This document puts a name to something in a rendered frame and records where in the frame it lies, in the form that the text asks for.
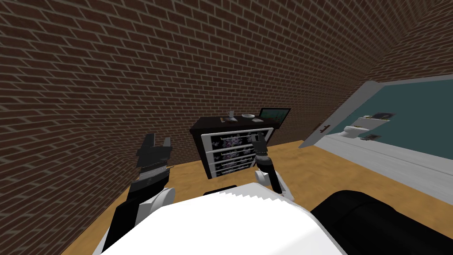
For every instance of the grey cup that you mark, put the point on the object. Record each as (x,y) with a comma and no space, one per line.
(231,114)

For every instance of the white floral drawer front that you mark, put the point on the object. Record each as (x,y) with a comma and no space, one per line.
(217,174)
(216,157)
(216,166)
(212,141)

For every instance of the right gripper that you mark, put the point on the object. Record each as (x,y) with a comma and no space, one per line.
(260,147)

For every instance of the white bowl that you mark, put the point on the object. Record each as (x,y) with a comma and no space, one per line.
(248,115)

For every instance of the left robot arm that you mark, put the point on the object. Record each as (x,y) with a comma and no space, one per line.
(141,198)

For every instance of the grey door leaf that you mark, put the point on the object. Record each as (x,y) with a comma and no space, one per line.
(345,109)

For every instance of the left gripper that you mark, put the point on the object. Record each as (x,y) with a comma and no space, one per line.
(154,156)

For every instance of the dark brown dresser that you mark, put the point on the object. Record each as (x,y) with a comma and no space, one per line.
(198,136)

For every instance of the black framed green picture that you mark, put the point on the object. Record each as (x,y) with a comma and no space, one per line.
(274,115)

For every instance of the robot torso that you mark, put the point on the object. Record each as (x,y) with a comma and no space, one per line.
(226,226)

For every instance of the white toilet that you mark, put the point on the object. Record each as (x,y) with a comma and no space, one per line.
(357,127)

